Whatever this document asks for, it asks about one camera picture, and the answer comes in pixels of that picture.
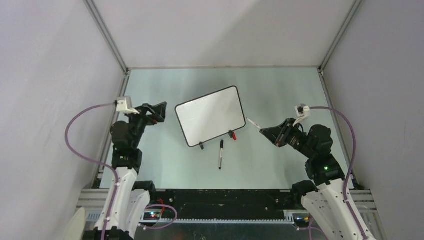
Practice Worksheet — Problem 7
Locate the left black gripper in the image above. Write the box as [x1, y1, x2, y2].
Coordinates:
[125, 101, 166, 149]

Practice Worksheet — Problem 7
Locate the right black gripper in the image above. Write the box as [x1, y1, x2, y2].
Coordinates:
[260, 117, 315, 158]

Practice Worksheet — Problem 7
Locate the red whiteboard marker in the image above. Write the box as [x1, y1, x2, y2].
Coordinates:
[246, 117, 262, 130]

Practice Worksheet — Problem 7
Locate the white board black frame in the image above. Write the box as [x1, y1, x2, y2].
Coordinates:
[174, 85, 246, 149]

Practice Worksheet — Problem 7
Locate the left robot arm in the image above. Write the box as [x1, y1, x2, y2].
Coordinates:
[82, 100, 168, 240]

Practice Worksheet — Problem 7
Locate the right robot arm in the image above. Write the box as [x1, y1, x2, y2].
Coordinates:
[259, 118, 375, 240]

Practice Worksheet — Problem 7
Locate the black whiteboard marker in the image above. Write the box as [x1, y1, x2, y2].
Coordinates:
[218, 139, 224, 170]

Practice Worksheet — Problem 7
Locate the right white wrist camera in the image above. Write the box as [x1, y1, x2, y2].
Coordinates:
[293, 103, 311, 126]

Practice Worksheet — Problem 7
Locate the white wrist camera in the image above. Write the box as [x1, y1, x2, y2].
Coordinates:
[115, 96, 140, 115]
[293, 103, 311, 126]

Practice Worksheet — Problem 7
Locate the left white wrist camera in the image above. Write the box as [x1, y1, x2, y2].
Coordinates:
[115, 96, 140, 115]

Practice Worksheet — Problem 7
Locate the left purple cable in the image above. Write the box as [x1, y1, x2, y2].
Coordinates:
[64, 102, 178, 240]

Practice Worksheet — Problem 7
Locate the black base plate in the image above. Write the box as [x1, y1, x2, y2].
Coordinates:
[150, 189, 304, 220]

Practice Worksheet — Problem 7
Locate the aluminium frame rail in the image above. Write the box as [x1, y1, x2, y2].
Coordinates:
[83, 0, 129, 75]

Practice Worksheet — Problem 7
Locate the grey cable duct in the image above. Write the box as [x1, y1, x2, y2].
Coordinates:
[139, 211, 295, 226]

